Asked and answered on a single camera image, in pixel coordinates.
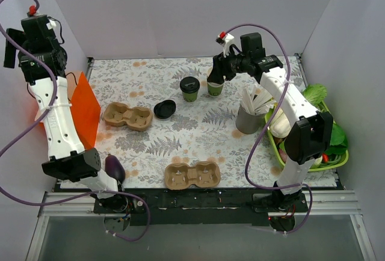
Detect black plastic cup lid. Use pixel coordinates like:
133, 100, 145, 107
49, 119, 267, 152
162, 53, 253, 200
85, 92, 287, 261
180, 76, 200, 94

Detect green paper cup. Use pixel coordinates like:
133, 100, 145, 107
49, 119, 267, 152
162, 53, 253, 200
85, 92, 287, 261
182, 90, 199, 102

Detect orange paper bag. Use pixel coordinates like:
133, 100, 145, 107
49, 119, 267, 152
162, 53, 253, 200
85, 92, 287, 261
30, 71, 101, 159

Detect brown cardboard cup carrier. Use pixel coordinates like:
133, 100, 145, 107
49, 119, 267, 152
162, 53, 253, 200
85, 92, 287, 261
164, 161, 221, 191

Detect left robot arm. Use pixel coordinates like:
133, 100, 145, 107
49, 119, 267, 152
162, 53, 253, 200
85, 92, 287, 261
4, 14, 128, 213

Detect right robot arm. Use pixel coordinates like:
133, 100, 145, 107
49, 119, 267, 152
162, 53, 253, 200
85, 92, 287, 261
208, 32, 333, 212

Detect stack of paper cups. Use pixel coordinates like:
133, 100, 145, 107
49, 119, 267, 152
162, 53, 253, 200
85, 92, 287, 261
207, 81, 224, 97

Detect white wrapped straws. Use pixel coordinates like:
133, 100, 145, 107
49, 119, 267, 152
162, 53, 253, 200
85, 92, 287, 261
241, 85, 276, 115

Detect grey straw holder cup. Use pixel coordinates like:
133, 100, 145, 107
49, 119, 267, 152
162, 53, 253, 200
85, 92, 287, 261
235, 105, 264, 135

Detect floral tablecloth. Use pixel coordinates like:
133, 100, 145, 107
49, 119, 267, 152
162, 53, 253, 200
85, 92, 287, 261
89, 57, 282, 188

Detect white radish toy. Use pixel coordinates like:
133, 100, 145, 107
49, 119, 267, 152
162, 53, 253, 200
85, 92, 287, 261
269, 108, 291, 139

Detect napa cabbage toy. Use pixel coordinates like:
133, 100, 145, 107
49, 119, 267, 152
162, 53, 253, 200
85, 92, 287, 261
303, 84, 327, 106

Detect pink sweet potato toy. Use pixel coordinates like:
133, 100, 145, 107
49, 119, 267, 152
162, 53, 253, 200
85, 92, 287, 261
279, 149, 288, 164

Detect green plastic basket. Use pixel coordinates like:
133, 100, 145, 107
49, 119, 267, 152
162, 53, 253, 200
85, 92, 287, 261
267, 101, 348, 172

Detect purple eggplant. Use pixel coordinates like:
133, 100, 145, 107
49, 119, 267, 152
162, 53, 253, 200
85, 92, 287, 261
105, 154, 126, 183

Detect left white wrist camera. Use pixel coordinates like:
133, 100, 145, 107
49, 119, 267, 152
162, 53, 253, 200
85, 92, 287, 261
46, 17, 57, 30

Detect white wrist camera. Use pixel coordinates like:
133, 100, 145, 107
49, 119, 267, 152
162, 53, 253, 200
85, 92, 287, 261
215, 31, 235, 58
46, 17, 57, 30

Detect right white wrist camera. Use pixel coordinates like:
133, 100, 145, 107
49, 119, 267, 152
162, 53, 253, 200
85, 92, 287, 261
215, 31, 235, 58

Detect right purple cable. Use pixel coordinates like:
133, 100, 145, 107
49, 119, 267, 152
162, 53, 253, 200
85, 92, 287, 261
221, 23, 312, 235

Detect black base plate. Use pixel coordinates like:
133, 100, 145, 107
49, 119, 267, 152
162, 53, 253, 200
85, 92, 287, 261
93, 187, 309, 234

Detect aluminium frame rail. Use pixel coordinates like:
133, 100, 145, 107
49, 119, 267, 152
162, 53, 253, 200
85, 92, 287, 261
27, 189, 375, 260

